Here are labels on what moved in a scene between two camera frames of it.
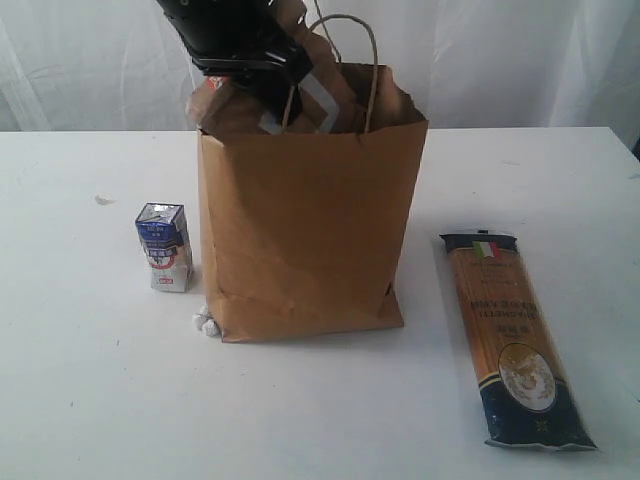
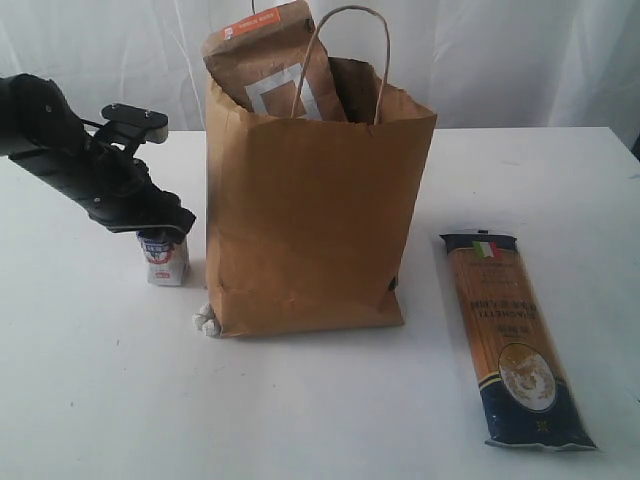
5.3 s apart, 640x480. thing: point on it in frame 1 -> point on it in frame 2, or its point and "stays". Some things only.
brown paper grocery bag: [311, 233] stays
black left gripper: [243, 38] -> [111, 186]
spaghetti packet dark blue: [530, 399] stays
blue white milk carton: [164, 234] stays
